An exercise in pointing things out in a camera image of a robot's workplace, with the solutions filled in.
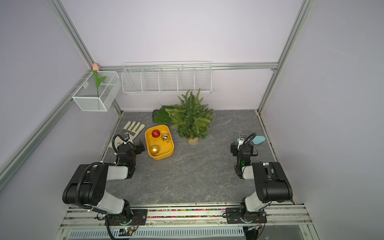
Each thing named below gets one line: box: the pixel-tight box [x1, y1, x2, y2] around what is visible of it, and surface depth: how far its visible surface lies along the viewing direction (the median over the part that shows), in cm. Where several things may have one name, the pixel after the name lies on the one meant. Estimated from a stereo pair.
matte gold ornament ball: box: [150, 145, 160, 156], surface depth 96 cm
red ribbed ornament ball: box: [151, 129, 160, 138], surface depth 104 cm
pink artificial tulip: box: [92, 63, 107, 98], surface depth 92 cm
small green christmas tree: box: [165, 88, 216, 146], surface depth 81 cm
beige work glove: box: [108, 121, 146, 150], surface depth 111 cm
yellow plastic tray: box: [145, 124, 175, 160], surface depth 104 cm
